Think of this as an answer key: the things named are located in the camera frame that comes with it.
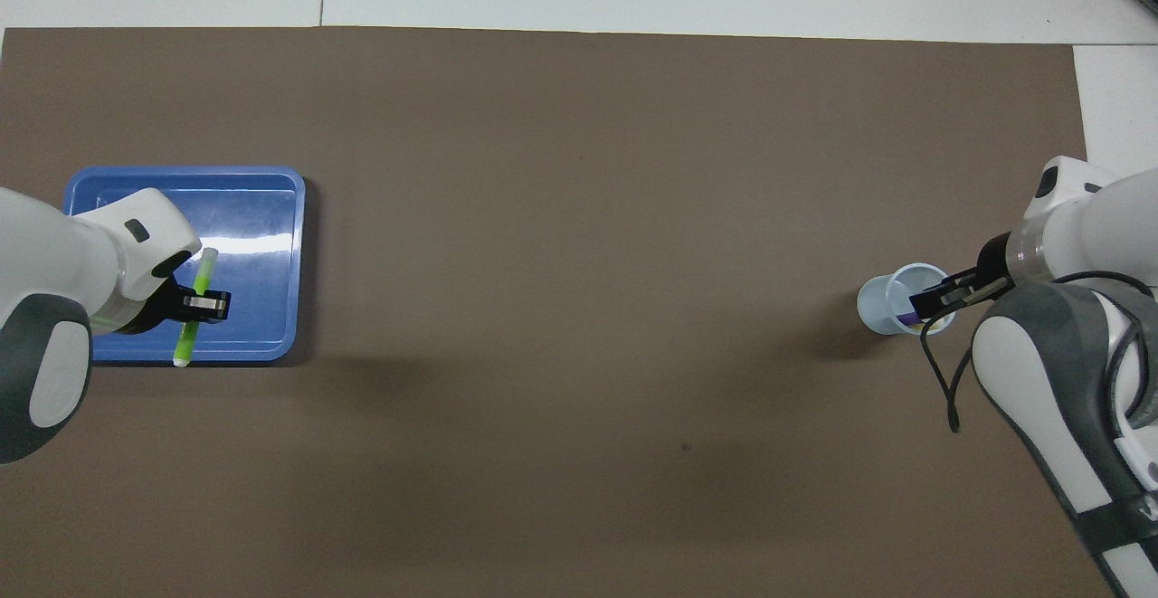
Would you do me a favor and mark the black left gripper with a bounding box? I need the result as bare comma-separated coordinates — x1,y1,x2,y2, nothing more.
118,254,232,335

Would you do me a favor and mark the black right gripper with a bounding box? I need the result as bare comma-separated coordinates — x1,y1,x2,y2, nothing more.
907,233,1010,318

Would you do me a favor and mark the green pen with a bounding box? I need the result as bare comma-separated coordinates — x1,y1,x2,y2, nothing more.
173,248,219,368

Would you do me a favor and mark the blue plastic tray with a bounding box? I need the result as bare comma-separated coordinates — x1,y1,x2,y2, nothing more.
63,166,307,363

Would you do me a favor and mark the pale blue mesh pen cup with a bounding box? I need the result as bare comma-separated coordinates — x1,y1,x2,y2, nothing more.
857,262,958,337

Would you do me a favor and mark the brown table mat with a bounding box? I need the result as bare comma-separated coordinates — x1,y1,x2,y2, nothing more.
0,26,1139,598

